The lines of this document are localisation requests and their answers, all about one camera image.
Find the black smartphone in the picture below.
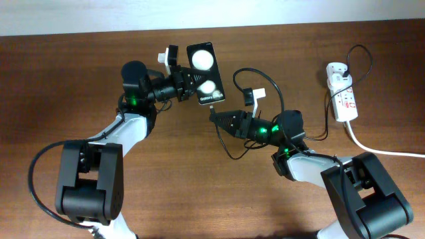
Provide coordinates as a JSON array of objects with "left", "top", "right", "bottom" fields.
[{"left": 187, "top": 42, "right": 225, "bottom": 105}]

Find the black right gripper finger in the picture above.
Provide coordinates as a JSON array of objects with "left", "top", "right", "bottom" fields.
[
  {"left": 209, "top": 110, "right": 246, "bottom": 123},
  {"left": 215, "top": 119, "right": 241, "bottom": 137}
]

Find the white USB charger adapter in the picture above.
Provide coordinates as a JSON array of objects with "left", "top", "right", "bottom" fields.
[{"left": 327, "top": 73, "right": 353, "bottom": 91}]

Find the white power strip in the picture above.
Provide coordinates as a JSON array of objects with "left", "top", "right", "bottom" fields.
[{"left": 326, "top": 62, "right": 358, "bottom": 122}]

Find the black charging cable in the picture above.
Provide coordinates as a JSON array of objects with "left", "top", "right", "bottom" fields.
[{"left": 208, "top": 44, "right": 373, "bottom": 161}]

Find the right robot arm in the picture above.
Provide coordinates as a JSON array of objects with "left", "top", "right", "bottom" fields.
[{"left": 209, "top": 110, "right": 414, "bottom": 239}]

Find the white power strip cord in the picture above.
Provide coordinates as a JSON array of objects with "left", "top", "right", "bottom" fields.
[{"left": 343, "top": 120, "right": 425, "bottom": 159}]

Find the black left camera cable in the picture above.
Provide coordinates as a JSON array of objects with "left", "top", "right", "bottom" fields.
[{"left": 27, "top": 69, "right": 173, "bottom": 239}]

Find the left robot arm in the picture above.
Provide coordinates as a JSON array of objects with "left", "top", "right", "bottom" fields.
[{"left": 55, "top": 60, "right": 214, "bottom": 238}]

